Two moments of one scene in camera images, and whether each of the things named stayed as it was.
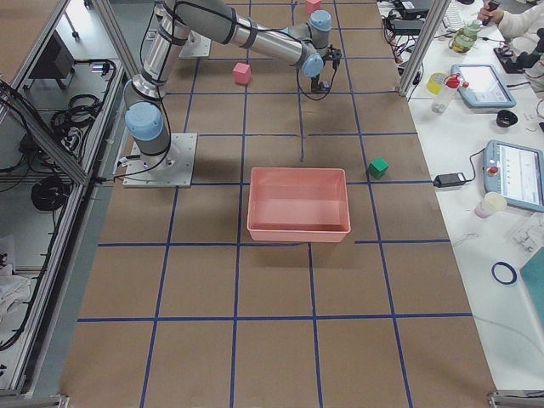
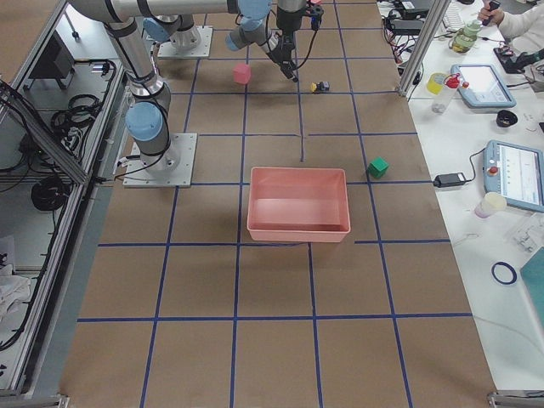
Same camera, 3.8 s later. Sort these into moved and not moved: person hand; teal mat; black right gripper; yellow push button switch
Moved: black right gripper
Not moved: teal mat; yellow push button switch; person hand
